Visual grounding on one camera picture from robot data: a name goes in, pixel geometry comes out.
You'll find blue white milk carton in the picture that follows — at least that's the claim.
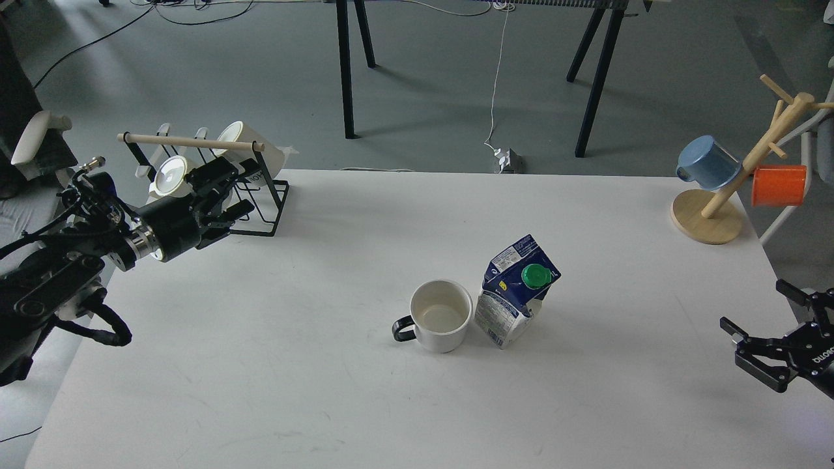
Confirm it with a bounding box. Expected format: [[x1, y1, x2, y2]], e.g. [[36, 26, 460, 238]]
[[474, 234, 561, 350]]

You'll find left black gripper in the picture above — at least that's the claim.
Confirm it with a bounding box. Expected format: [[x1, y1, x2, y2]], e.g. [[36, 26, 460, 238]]
[[147, 158, 254, 263]]

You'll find white chair armrest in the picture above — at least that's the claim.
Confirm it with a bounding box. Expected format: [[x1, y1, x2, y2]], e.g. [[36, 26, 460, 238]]
[[11, 110, 72, 168]]

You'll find black table leg left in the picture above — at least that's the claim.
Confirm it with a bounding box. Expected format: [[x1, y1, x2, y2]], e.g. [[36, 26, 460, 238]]
[[335, 0, 377, 139]]

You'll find white mug front on rack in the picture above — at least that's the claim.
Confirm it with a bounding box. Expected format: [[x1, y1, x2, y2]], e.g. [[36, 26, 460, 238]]
[[147, 155, 197, 204]]

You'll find black cable on floor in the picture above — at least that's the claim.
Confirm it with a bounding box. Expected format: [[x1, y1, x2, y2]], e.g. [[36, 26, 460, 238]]
[[33, 0, 256, 91]]

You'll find black table leg right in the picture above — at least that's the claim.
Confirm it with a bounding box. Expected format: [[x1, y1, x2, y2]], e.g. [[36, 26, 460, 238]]
[[566, 0, 630, 158]]

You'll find wooden mug tree stand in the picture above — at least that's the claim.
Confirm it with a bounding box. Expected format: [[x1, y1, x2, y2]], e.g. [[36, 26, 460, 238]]
[[670, 74, 832, 244]]

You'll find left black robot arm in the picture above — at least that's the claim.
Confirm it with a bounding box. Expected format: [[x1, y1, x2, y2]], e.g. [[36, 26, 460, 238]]
[[1, 157, 256, 386]]

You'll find blue cup on tree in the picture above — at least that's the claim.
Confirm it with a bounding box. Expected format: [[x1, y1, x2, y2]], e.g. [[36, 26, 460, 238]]
[[676, 135, 743, 191]]

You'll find orange cup on tree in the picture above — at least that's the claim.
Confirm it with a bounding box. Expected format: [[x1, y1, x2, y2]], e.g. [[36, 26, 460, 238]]
[[751, 164, 808, 207]]

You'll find white cable on floor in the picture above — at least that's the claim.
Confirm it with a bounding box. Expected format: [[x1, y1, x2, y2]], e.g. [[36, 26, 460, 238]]
[[339, 0, 519, 171]]

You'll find black table leg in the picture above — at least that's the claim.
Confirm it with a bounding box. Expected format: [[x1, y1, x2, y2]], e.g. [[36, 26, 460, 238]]
[[566, 0, 630, 158], [335, 0, 377, 139]]

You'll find white mug rear on rack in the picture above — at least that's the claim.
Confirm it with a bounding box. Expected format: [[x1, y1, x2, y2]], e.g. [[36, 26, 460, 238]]
[[214, 120, 288, 187]]

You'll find white mug with black handle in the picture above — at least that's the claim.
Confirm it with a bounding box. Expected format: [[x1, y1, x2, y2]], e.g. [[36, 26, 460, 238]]
[[392, 279, 474, 354]]

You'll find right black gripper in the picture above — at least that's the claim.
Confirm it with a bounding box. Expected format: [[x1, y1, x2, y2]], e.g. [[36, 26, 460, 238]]
[[719, 279, 833, 398]]

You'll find grey power strip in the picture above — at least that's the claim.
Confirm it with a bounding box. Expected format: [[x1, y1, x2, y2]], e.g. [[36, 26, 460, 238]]
[[494, 147, 524, 173]]

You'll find black wire mug rack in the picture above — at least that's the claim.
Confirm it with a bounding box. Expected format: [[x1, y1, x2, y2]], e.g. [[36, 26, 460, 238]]
[[117, 125, 294, 236]]

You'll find white mug on rack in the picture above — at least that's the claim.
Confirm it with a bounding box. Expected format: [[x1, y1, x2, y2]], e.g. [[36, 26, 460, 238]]
[[147, 155, 197, 204], [214, 120, 288, 187]]

